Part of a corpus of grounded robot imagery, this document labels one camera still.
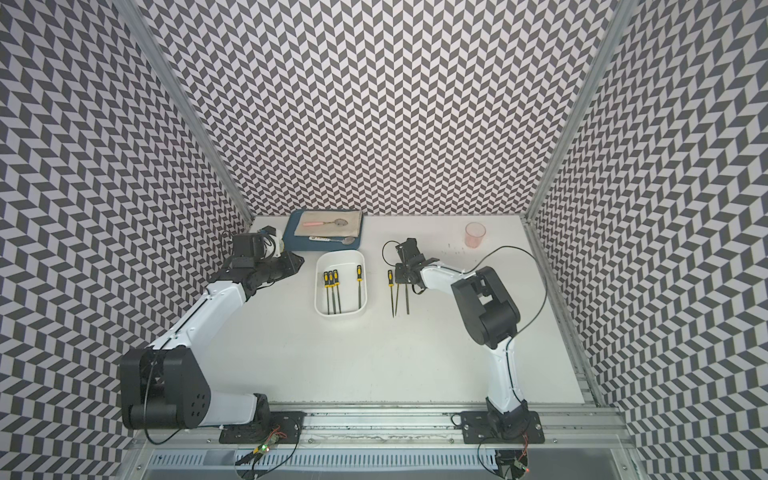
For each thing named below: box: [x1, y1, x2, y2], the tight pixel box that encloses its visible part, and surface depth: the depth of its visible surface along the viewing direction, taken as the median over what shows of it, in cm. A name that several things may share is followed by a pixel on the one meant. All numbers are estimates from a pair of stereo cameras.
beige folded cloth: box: [294, 210, 363, 238], surface depth 118 cm
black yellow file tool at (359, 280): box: [356, 264, 364, 309], surface depth 103 cm
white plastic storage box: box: [315, 250, 368, 317], surface depth 99 cm
